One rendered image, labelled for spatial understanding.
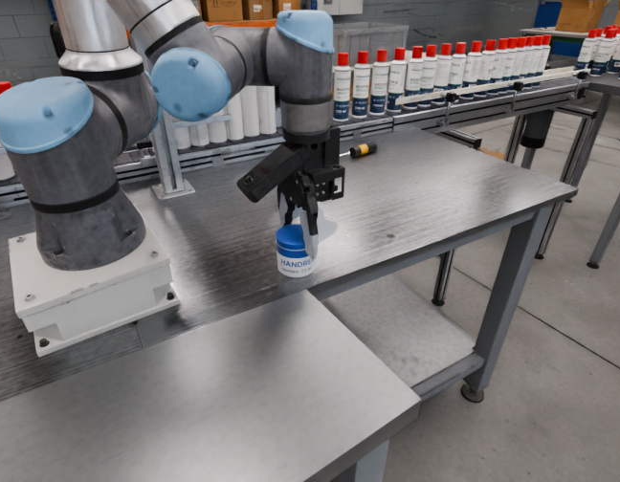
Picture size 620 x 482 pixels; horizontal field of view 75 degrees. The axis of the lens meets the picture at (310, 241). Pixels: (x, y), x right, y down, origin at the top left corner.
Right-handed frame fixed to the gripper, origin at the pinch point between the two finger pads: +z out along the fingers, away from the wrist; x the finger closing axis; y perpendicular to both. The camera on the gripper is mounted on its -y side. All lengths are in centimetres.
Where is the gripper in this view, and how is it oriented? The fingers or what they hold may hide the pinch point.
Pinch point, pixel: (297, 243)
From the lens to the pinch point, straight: 70.7
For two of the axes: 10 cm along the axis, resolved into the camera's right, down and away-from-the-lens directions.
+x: -5.3, -4.5, 7.1
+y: 8.5, -2.9, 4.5
